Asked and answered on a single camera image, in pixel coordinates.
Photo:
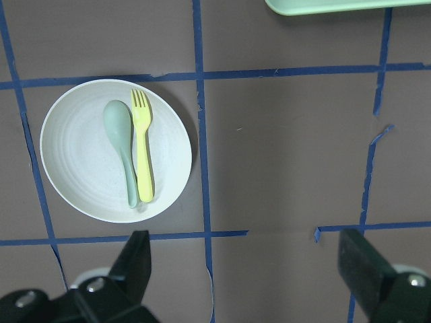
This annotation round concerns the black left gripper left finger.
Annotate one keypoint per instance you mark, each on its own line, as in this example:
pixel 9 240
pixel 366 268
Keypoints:
pixel 131 271

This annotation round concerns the pale green plastic spoon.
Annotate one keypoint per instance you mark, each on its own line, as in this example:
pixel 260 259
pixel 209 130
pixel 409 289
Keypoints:
pixel 117 124

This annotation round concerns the light green tray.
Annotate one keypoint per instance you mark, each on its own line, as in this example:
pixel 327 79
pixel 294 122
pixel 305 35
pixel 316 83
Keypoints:
pixel 309 7

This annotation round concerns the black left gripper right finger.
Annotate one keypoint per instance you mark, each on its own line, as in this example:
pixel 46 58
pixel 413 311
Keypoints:
pixel 367 274

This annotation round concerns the yellow plastic fork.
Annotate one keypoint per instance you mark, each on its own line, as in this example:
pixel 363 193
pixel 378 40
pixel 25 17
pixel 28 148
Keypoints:
pixel 142 119

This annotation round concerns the white round plate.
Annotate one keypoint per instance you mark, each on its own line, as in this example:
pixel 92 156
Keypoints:
pixel 86 171

